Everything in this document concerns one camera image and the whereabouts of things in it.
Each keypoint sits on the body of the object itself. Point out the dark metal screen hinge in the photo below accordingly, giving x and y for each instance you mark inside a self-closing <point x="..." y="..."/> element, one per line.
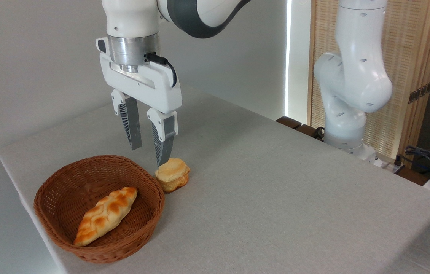
<point x="420" y="92"/>

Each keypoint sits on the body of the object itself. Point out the grey tablecloth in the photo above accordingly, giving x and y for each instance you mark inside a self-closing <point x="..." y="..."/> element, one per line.
<point x="276" y="209"/>

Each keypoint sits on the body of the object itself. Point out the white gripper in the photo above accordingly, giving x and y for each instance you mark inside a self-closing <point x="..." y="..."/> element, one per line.
<point x="150" y="85"/>

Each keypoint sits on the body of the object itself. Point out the round puff bread bun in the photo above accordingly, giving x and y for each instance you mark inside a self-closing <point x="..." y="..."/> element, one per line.
<point x="172" y="173"/>

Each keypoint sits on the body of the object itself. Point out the wooden slatted folding screen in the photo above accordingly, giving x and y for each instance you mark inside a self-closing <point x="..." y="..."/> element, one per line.
<point x="409" y="45"/>

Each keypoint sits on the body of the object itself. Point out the long braided bread loaf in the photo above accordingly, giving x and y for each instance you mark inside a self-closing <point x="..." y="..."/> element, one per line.
<point x="104" y="217"/>

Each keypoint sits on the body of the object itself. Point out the brown wicker basket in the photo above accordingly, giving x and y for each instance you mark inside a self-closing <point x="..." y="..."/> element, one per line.
<point x="66" y="190"/>

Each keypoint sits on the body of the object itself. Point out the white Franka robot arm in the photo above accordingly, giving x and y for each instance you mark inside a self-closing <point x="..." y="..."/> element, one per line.
<point x="355" y="76"/>

